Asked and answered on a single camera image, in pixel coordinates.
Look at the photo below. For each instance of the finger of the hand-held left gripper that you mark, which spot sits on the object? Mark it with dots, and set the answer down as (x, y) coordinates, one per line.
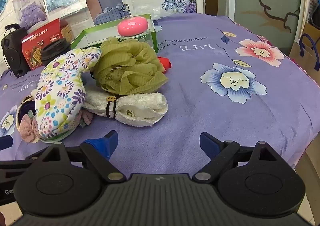
(15, 163)
(5, 142)

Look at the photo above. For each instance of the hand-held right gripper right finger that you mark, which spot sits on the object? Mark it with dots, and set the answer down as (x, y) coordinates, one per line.
(209, 145)

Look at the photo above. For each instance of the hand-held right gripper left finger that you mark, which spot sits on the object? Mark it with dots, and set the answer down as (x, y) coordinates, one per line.
(106, 144)

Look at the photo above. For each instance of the white towel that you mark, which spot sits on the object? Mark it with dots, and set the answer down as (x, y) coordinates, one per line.
(140, 107)

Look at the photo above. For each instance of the floral oven mitt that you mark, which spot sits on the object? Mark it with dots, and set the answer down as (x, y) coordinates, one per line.
(62, 91)

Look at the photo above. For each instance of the green mesh bath loofah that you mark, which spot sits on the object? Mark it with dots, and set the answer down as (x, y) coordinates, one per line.
(130, 66)

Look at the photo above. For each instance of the green cardboard box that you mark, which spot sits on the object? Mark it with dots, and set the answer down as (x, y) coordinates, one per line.
(100, 32)

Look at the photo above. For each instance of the purple floral blanket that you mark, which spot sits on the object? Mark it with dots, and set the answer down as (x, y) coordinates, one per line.
(212, 116)

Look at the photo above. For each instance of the grey pink fabric bow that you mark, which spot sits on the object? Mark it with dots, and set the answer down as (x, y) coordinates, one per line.
(86, 118)

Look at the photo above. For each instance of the pink bow headband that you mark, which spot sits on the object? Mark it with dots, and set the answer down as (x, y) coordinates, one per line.
(21, 110)

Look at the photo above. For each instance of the small red object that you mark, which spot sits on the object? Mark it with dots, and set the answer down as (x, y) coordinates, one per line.
(165, 64)

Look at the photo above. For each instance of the black speaker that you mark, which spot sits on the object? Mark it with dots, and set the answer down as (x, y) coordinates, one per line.
(15, 51)

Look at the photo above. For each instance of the black lidded cup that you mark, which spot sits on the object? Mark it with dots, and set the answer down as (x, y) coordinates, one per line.
(53, 52)

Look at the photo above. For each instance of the red cracker box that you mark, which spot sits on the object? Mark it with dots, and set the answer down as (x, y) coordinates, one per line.
(37, 43)

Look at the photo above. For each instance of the glass bottle with pink lid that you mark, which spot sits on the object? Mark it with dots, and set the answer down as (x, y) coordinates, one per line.
(132, 25)

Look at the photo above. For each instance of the purple bedding poster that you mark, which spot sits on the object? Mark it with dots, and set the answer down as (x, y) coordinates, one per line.
(30, 9)

